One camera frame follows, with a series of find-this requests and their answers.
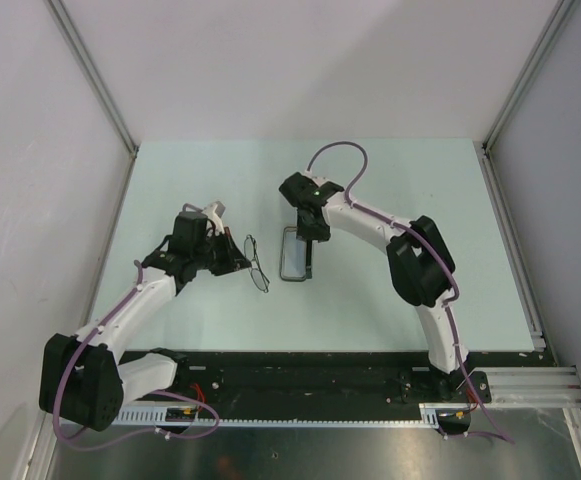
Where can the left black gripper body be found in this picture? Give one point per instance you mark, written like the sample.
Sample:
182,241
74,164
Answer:
210,254

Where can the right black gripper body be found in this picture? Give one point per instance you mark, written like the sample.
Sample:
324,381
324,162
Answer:
315,231

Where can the thin-framed sunglasses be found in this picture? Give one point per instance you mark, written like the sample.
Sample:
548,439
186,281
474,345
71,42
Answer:
258,277

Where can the black glasses case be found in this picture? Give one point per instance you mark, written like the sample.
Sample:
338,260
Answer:
309,255

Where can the light blue cleaning cloth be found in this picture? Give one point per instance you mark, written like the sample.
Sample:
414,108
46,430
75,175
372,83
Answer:
294,260

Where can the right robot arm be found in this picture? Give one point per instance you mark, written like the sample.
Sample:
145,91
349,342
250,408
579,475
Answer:
420,265

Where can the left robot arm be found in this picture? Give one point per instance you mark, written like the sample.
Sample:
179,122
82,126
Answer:
84,379

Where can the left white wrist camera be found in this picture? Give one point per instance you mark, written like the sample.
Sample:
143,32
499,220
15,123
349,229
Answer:
214,212

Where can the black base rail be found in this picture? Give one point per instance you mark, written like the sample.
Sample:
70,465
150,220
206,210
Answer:
310,385

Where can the right aluminium frame post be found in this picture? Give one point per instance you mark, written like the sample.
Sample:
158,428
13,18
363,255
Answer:
531,68

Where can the aluminium frame post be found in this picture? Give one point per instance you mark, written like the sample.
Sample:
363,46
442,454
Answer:
86,63
531,68

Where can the left aluminium frame post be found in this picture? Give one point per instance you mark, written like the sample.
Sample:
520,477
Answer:
86,63

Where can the white slotted cable duct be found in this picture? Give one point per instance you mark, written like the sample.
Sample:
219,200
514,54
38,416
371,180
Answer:
157,415

